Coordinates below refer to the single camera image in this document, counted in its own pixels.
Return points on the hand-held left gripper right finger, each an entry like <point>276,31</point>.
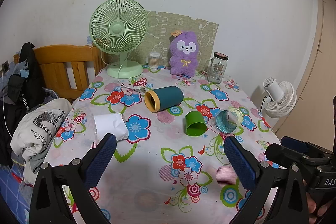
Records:
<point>240,166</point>

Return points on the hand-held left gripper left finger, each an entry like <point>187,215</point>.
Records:
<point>101,161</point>

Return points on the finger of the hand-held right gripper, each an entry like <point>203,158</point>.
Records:
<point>295,144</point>
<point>281,153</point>

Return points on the clear glass cup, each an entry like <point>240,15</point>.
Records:
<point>228,121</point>

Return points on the green plastic cup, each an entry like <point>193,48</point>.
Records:
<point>194,121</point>

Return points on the teal cup with yellow rim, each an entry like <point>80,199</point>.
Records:
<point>168,98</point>

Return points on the person's right hand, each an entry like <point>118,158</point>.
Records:
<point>311,203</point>

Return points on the white tissue pack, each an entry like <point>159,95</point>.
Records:
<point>110,125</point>

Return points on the white floor fan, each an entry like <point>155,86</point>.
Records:
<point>281,100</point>

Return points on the floral tablecloth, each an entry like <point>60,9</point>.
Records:
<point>157,150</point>

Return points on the grey folded cloth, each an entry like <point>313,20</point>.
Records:
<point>35,165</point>

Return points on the white printed shirt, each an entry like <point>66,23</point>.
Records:
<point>39,124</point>

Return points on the beige door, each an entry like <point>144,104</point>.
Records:
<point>323,56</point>

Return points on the blue checked bedding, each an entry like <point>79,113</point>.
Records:
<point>10,192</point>

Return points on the glass jar with lid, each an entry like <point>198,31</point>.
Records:
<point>216,69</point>

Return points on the black bag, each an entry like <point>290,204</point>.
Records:
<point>26,77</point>

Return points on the cotton swab container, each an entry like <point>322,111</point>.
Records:
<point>154,60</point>

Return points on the wooden chair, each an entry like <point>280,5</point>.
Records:
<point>52,56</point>

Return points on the purple plush toy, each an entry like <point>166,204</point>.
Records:
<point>185,56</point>

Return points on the green desk fan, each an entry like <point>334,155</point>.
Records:
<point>118,29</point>

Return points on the green patterned mat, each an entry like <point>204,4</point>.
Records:
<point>162,27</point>

